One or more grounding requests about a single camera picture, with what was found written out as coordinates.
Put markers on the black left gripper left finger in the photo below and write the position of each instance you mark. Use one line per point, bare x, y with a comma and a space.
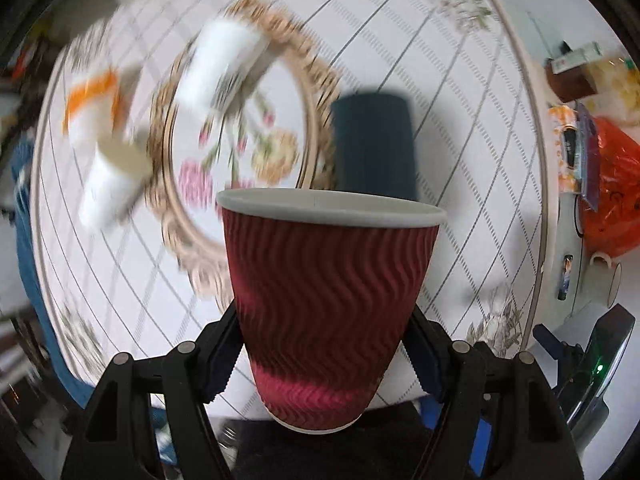
116, 440

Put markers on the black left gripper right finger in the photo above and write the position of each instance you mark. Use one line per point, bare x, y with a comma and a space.
499, 418

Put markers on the red ripple paper cup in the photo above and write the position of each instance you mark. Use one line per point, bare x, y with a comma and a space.
324, 284

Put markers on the white bird-print paper cup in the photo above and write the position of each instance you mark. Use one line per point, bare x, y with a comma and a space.
116, 177

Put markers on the dark teal paper cup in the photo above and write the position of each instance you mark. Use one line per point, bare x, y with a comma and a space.
374, 147

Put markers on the white orange-band paper cup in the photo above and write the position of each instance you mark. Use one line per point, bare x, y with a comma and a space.
92, 108

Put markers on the white floral paper cup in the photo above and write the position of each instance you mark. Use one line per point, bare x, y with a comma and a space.
223, 54

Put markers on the blue quilted blanket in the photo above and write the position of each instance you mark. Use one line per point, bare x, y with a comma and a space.
21, 169

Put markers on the white mug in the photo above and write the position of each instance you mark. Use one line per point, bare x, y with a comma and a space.
602, 278

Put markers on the orange plastic bag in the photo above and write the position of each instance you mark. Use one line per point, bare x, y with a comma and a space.
614, 227

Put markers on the yellow snack bag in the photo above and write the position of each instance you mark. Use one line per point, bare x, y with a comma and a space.
617, 91

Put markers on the floral patterned tablecloth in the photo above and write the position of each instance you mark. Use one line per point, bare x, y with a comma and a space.
159, 275

